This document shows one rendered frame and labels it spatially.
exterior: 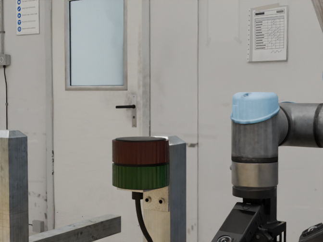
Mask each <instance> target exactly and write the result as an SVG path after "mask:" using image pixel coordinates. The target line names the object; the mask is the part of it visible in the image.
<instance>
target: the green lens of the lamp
mask: <svg viewBox="0 0 323 242"><path fill-rule="evenodd" d="M112 185H113V186H115V187H119V188H126V189H153V188H161V187H165V186H168V185H169V163H167V164H166V165H162V166H155V167H124V166H117V165H114V163H112Z"/></svg>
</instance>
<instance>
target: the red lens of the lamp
mask: <svg viewBox="0 0 323 242"><path fill-rule="evenodd" d="M168 161H169V139H166V140H165V141H159V142H120V141H115V139H113V140H112V162H115V163H121V164H158V163H165V162H168Z"/></svg>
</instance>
